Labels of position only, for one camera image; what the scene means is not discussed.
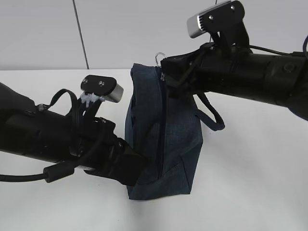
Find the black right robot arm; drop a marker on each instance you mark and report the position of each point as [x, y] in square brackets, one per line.
[280, 80]

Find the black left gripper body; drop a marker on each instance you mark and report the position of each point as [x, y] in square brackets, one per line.
[101, 156]

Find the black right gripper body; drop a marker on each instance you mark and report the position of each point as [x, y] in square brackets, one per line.
[178, 69]

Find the navy blue lunch bag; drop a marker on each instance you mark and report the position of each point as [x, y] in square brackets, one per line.
[168, 132]

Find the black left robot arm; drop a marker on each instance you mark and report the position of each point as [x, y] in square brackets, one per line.
[78, 139]

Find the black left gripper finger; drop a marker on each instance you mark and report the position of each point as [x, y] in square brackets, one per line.
[125, 165]

